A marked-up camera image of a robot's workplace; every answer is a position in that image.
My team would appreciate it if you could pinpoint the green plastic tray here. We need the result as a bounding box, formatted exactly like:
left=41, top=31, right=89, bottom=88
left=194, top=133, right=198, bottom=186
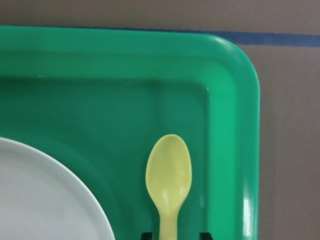
left=0, top=26, right=260, bottom=240

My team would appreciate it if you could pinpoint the white round plate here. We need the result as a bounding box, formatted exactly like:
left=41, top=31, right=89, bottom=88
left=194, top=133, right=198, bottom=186
left=0, top=138, right=115, bottom=240

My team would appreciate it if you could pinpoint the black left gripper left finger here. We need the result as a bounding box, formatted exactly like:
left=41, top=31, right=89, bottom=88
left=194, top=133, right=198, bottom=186
left=141, top=232, right=153, bottom=240

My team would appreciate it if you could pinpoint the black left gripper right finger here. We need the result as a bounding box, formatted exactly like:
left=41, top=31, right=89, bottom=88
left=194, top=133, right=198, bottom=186
left=199, top=232, right=213, bottom=240

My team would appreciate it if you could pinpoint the yellow plastic spoon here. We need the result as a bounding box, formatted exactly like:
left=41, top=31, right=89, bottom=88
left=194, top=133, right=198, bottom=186
left=145, top=134, right=192, bottom=240

